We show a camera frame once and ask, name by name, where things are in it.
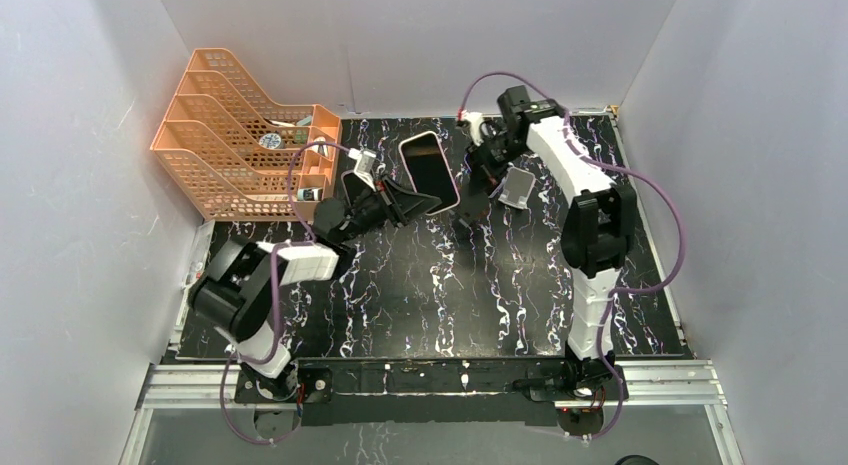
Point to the aluminium rail frame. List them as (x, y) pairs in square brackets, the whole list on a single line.
[(320, 381)]

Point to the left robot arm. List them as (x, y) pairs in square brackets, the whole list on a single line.
[(239, 292)]

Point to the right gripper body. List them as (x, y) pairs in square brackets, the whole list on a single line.
[(493, 156)]

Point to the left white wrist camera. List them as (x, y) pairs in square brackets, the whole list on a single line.
[(364, 161)]

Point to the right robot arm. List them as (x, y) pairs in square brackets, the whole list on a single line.
[(599, 227)]

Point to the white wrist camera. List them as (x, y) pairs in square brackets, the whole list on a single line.
[(364, 161), (472, 122)]

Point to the round tape roll in organizer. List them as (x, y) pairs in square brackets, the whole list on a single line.
[(271, 141)]

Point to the phone with clear pink case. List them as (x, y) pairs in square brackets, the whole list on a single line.
[(354, 188)]

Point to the orange mesh desk organizer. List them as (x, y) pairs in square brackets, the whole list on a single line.
[(208, 144)]

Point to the phone with beige case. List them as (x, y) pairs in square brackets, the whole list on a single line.
[(427, 167)]

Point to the white phone stand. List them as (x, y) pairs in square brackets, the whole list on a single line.
[(516, 188)]

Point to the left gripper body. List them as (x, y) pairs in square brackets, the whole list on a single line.
[(376, 208)]

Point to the small items in organizer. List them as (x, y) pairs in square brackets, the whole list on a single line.
[(311, 194)]

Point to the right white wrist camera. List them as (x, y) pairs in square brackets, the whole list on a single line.
[(472, 122)]

